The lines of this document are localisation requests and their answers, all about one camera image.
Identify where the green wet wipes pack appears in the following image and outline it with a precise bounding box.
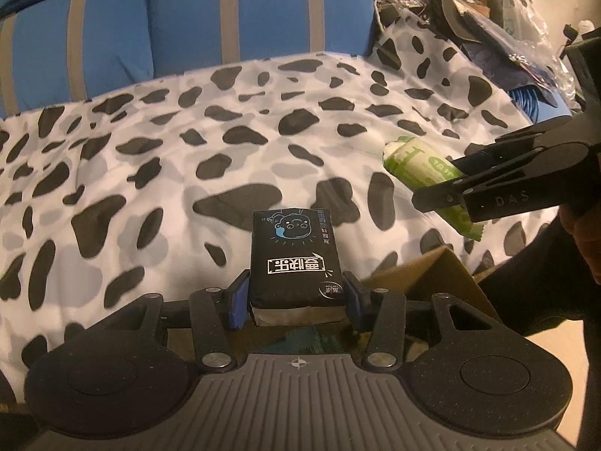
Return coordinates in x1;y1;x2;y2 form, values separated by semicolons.
382;136;486;241

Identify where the black tissue pack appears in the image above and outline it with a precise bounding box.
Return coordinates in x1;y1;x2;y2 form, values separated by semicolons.
249;209;346;327

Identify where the person right hand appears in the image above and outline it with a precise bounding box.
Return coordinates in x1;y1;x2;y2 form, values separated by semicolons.
559;204;601;283

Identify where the cardboard box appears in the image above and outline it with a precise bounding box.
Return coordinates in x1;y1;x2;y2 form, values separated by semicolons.
231;247;497;368

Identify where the clutter pile of bags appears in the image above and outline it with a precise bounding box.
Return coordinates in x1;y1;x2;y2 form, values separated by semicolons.
382;0;577;122

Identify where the cow print bed sheet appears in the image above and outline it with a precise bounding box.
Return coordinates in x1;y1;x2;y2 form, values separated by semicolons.
1;11;555;405

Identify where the blue striped cushion right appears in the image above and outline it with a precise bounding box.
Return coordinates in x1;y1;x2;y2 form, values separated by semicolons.
149;0;374;76

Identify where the blue striped cushion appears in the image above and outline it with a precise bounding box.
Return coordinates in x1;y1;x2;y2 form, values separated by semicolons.
1;0;154;118
149;0;374;76

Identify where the blue striped cushion left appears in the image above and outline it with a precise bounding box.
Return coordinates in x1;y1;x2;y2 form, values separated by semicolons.
1;0;154;118

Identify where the blue coiled cable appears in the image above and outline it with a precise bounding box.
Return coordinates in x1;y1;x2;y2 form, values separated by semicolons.
508;85;572;126

